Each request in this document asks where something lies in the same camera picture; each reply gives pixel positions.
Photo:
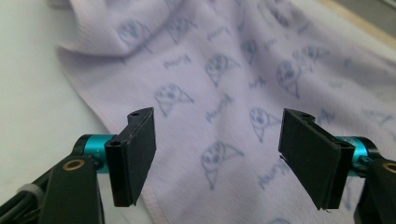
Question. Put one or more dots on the lilac printed towel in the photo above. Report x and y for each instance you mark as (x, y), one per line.
(218, 62)

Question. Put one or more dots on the white grid mat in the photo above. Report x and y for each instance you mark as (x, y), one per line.
(25, 77)

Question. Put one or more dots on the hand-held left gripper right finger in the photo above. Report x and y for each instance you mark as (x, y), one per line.
(311, 155)

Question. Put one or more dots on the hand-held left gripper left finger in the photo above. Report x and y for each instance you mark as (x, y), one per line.
(134, 155)

